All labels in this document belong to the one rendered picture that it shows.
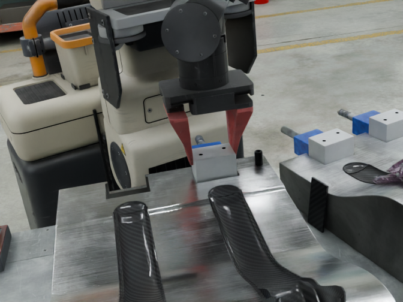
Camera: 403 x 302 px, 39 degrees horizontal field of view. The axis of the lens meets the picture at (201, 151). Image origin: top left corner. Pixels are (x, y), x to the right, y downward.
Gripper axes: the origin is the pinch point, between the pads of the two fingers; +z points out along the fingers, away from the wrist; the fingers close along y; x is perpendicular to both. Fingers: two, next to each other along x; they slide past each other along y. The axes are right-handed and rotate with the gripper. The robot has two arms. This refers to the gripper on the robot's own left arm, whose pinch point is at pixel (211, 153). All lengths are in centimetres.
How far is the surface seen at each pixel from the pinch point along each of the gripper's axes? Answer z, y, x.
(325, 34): 84, 159, 363
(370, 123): 3.5, 24.9, 8.5
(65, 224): 2.4, -17.9, -6.7
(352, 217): 6.9, 14.3, -8.9
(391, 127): 3.3, 26.6, 5.7
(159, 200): 2.3, -7.3, -5.2
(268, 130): 87, 64, 202
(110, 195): 4.0, -13.0, 1.2
